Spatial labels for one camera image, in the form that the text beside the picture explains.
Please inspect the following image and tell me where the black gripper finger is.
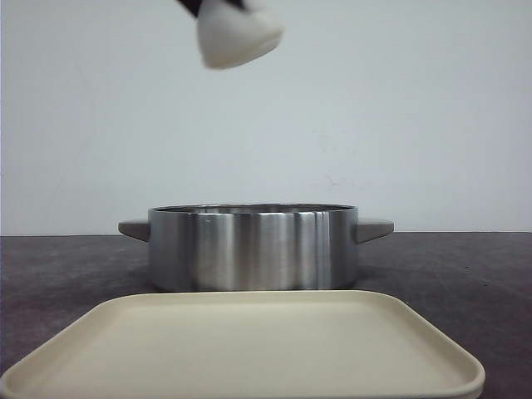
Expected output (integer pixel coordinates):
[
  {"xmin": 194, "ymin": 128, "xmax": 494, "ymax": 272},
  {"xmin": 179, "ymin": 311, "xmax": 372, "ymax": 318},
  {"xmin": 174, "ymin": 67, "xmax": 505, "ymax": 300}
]
[
  {"xmin": 226, "ymin": 0, "xmax": 249, "ymax": 11},
  {"xmin": 177, "ymin": 0, "xmax": 203, "ymax": 18}
]

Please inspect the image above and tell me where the cream plastic tray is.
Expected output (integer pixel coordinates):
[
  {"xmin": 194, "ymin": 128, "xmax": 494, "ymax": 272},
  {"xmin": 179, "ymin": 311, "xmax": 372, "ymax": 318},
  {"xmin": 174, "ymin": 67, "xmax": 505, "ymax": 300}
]
[{"xmin": 1, "ymin": 290, "xmax": 485, "ymax": 398}]

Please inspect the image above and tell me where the panda bun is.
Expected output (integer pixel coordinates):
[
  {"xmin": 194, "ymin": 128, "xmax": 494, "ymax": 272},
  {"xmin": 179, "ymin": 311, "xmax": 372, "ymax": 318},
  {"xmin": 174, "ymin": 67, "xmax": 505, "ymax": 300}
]
[{"xmin": 197, "ymin": 1, "xmax": 284, "ymax": 70}]

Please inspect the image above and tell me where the stainless steel steamer pot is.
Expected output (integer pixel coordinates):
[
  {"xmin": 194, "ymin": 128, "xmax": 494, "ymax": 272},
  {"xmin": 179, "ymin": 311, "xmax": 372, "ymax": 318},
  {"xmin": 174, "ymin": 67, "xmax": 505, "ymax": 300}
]
[{"xmin": 118, "ymin": 204, "xmax": 394, "ymax": 292}]

